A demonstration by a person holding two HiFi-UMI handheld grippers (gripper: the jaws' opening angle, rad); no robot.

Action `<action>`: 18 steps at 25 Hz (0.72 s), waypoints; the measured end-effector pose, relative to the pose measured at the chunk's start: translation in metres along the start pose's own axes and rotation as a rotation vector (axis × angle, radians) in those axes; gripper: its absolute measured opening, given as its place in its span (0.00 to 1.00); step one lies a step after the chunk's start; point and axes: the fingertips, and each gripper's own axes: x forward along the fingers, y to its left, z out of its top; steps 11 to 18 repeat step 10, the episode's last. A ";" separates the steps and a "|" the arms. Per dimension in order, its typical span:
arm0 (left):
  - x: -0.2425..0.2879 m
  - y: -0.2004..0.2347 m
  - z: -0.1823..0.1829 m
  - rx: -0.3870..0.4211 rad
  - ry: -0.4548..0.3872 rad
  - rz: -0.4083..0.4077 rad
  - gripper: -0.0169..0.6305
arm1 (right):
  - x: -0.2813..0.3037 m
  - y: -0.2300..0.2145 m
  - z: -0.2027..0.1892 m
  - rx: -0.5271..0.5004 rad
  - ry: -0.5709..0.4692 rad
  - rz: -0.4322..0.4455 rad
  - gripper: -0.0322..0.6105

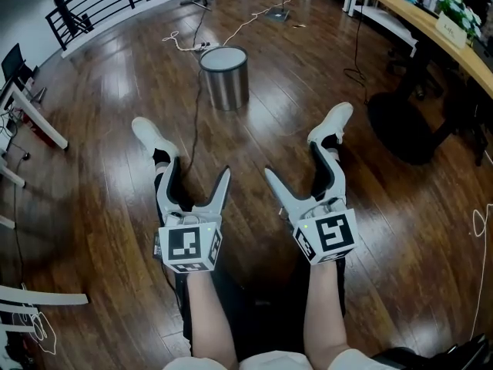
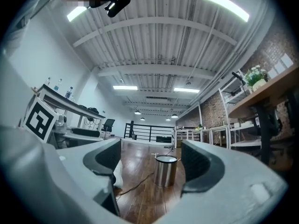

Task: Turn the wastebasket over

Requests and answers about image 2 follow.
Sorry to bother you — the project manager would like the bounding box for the black head-worn camera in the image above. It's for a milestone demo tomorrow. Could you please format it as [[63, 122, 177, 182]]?
[[104, 0, 131, 18]]

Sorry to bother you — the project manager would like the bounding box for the black office chair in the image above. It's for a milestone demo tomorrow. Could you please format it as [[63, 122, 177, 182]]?
[[101, 119, 116, 140]]

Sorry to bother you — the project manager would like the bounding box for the stainless steel cylindrical bin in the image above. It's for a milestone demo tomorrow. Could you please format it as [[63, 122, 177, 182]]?
[[154, 154, 178, 188]]

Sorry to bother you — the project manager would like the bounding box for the black floor cable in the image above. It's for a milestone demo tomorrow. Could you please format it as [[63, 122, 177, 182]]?
[[115, 171, 156, 197]]

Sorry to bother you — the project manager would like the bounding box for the white desk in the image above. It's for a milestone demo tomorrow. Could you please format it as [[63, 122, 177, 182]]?
[[209, 126, 229, 147], [172, 129, 190, 148], [188, 128, 212, 144]]

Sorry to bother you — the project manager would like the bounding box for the black metal railing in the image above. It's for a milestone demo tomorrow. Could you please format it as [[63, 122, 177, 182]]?
[[123, 122, 175, 144]]

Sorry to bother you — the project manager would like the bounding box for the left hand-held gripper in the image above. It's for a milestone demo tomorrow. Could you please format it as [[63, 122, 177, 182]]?
[[22, 97, 105, 149]]

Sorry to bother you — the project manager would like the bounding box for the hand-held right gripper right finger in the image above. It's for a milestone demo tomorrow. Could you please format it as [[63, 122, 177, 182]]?
[[154, 139, 290, 224]]

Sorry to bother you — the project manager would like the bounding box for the ceiling air vent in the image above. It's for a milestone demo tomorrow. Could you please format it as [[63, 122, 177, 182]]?
[[145, 96, 169, 102]]

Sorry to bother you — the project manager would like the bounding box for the long ceiling light panel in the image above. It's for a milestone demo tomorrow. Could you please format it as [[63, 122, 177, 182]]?
[[66, 6, 91, 22], [173, 87, 200, 94], [203, 0, 250, 23], [112, 85, 139, 91]]

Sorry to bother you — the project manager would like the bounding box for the black bag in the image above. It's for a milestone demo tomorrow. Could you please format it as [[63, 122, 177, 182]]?
[[78, 105, 100, 113]]

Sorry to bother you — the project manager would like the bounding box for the round wooden table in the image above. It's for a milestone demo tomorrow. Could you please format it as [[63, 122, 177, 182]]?
[[228, 64, 299, 167]]

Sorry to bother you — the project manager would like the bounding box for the white metal shelf rack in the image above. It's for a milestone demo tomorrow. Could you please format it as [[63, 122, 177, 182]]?
[[218, 69, 262, 149]]

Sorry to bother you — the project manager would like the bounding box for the dark-top white-legged table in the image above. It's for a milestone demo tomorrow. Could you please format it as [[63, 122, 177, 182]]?
[[31, 83, 106, 140]]

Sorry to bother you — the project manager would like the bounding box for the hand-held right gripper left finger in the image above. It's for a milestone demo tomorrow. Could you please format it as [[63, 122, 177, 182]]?
[[55, 138, 131, 224]]

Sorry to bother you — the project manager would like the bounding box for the person's white shoe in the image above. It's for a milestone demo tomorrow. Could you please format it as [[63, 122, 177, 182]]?
[[113, 159, 124, 188]]

